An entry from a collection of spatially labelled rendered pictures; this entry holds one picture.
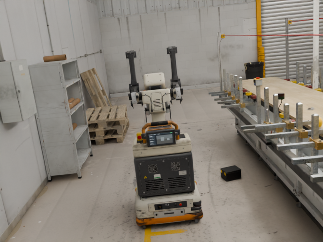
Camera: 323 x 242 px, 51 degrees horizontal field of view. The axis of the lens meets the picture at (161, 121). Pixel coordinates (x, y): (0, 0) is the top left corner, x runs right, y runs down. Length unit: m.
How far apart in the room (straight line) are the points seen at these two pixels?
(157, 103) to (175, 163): 0.62
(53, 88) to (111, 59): 6.37
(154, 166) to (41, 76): 2.04
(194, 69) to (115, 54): 2.52
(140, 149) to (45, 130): 1.86
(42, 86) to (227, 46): 7.34
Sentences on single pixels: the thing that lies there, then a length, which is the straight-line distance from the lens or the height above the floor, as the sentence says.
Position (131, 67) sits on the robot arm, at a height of 1.46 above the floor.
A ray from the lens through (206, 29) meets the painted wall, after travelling 10.68.
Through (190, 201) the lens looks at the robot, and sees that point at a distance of 3.17.
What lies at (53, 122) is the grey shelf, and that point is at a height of 0.81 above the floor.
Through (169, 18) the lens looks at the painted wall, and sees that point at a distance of 10.59.
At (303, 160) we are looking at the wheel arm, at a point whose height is 0.95.
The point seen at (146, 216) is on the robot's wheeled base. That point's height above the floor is 0.14.
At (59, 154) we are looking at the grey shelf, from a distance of 4.64.
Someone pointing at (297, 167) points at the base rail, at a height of 0.69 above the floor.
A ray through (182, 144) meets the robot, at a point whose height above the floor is 0.78.
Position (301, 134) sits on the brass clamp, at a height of 0.96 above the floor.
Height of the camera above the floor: 1.74
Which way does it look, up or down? 14 degrees down
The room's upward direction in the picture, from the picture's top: 6 degrees counter-clockwise
